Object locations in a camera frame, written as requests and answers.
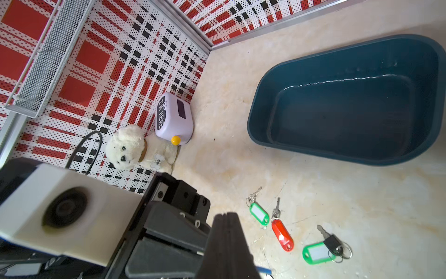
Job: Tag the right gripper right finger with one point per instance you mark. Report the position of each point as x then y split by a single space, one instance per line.
240 261

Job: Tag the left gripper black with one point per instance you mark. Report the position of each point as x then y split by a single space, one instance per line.
166 236

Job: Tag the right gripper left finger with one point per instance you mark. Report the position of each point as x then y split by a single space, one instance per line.
214 260

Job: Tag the key with blue tag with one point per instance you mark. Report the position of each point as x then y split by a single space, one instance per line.
267 273

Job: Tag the key with red tag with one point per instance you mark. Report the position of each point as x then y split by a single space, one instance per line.
280 231

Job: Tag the black key with green tag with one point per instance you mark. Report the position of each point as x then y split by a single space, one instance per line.
331 249

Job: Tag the teal plastic storage box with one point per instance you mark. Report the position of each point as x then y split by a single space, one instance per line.
376 103

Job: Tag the white plush bear toy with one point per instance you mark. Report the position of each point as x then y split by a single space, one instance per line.
129 148

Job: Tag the purple clock with yellow knob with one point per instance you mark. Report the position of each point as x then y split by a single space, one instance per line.
174 122

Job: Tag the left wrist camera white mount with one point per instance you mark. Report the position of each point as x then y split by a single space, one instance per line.
62 212

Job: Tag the white wire mesh shelf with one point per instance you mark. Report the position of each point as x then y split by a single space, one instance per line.
42 72

